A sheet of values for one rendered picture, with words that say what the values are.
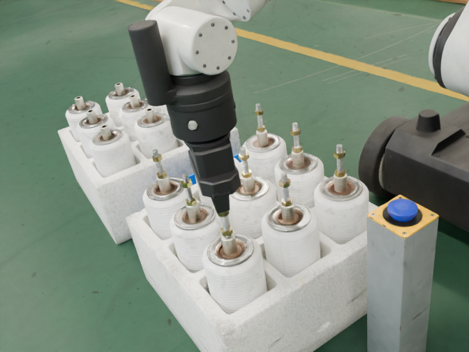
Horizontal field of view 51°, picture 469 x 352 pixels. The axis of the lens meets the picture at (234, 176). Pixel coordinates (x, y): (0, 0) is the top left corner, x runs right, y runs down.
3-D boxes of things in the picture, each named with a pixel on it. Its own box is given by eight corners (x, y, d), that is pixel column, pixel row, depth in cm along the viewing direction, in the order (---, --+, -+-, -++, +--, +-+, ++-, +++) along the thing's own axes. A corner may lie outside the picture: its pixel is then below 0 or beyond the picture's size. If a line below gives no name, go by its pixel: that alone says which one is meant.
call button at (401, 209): (400, 205, 72) (400, 193, 71) (423, 217, 69) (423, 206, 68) (381, 217, 70) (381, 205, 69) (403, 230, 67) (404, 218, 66)
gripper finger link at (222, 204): (211, 212, 73) (204, 178, 70) (232, 207, 73) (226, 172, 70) (214, 218, 72) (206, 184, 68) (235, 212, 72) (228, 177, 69)
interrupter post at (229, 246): (229, 244, 80) (226, 229, 78) (241, 249, 78) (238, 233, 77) (220, 253, 78) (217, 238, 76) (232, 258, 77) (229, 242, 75)
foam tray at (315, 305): (280, 205, 127) (273, 145, 118) (400, 290, 98) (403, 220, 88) (146, 279, 112) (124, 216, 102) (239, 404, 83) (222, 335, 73)
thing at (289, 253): (318, 316, 87) (312, 239, 78) (266, 309, 90) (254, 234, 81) (326, 276, 95) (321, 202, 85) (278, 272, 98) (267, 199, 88)
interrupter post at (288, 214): (294, 224, 82) (292, 208, 80) (280, 223, 82) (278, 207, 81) (296, 215, 83) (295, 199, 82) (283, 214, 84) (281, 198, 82)
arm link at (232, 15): (158, 65, 65) (229, 5, 68) (193, 81, 58) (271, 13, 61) (131, 24, 61) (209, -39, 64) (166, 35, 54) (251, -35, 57)
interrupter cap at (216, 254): (226, 230, 83) (225, 228, 82) (263, 244, 79) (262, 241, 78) (197, 258, 78) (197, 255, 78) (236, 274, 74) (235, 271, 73)
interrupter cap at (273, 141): (253, 134, 109) (253, 131, 109) (285, 137, 106) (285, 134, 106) (240, 151, 104) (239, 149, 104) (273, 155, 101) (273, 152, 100)
